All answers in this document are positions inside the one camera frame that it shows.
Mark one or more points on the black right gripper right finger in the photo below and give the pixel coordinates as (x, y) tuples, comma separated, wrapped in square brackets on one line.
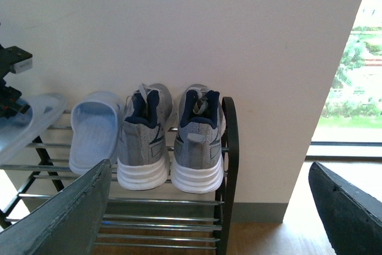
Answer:
[(350, 216)]

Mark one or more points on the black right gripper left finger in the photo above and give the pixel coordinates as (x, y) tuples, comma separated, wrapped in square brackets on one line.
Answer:
[(67, 223)]

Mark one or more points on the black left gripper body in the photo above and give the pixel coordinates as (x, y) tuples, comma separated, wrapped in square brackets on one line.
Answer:
[(13, 60)]

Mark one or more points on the white foam slipper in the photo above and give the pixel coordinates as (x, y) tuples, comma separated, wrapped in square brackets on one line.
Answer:
[(19, 130), (96, 122)]

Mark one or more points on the grey knit sneaker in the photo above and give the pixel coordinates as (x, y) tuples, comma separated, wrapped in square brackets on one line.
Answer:
[(143, 161), (198, 162)]

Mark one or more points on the black metal shoe rack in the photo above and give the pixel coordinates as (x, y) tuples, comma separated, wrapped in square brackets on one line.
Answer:
[(140, 225)]

